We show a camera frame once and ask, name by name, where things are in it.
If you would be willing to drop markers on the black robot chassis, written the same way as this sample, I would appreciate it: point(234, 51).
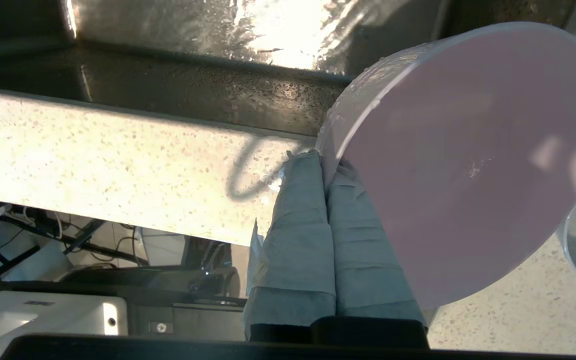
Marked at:
point(168, 285)

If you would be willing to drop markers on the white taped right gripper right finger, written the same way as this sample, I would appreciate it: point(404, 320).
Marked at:
point(358, 260)

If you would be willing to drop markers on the black metal frame bars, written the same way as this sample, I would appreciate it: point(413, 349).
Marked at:
point(43, 231)

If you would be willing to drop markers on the stainless steel sink basin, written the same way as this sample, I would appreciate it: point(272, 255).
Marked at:
point(168, 85)

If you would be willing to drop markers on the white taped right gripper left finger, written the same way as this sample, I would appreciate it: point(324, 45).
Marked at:
point(298, 250)

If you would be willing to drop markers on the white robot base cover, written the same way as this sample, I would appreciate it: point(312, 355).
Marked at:
point(43, 315)

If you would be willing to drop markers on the pale pink bowl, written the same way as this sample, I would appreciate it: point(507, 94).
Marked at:
point(468, 150)

